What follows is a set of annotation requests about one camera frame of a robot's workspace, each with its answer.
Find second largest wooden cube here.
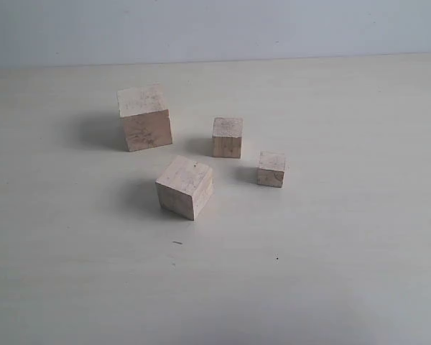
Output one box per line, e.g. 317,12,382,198
155,155,214,221

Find smallest wooden cube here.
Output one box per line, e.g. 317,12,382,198
257,152,286,188

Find third largest wooden cube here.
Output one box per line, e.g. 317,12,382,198
212,117,243,159

